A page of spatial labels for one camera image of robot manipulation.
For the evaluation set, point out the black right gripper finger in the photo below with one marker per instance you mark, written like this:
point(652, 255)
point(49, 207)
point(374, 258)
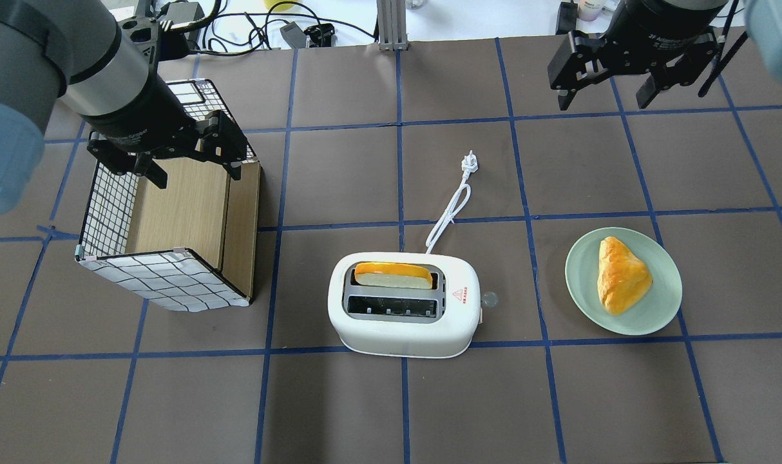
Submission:
point(655, 84)
point(565, 98)

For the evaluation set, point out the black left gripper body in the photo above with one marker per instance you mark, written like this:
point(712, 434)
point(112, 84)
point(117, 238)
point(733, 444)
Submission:
point(135, 118)

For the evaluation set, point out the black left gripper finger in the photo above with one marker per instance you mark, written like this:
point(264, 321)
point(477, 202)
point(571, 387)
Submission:
point(234, 168)
point(145, 166)

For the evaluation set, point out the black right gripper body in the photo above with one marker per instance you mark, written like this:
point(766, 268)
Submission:
point(663, 32)

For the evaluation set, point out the white two-slot toaster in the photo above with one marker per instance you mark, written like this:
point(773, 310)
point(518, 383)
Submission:
point(431, 323)

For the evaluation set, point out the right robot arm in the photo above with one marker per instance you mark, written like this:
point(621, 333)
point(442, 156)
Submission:
point(670, 42)

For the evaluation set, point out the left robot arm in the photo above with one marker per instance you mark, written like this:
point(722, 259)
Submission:
point(105, 70)

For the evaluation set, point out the toast slice in toaster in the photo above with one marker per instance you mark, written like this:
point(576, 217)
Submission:
point(393, 275)

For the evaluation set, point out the black power adapter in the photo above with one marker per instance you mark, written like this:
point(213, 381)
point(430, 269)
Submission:
point(294, 36)

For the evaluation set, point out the golden triangular pastry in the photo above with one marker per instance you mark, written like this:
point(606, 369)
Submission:
point(623, 279)

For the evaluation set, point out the light green plate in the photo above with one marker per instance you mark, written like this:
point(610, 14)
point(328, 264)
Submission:
point(653, 312)

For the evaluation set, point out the aluminium frame post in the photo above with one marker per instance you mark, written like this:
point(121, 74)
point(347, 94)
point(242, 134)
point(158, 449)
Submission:
point(392, 34)

